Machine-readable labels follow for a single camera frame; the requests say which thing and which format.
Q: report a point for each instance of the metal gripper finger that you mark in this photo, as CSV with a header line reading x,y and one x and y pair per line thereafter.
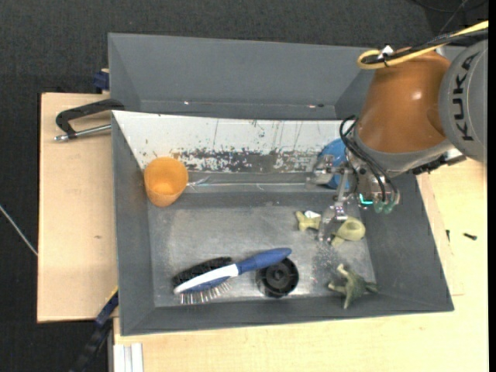
x,y
324,173
336,213

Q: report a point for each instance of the blue round thing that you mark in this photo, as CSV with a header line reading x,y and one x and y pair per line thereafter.
x,y
333,151

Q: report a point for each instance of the pale green toy figure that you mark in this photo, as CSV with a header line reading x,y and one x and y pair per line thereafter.
x,y
353,230

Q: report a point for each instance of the green toy dinosaur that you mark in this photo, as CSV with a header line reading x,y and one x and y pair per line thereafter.
x,y
354,285

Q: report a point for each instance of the grey metal bin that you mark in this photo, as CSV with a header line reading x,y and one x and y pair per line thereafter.
x,y
240,227

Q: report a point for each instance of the blue and white hairbrush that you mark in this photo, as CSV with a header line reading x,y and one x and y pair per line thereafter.
x,y
252,264

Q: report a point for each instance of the small black screw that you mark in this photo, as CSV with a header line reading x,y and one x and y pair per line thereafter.
x,y
469,236

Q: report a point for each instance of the orange plastic cup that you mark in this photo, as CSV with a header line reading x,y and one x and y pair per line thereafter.
x,y
166,180

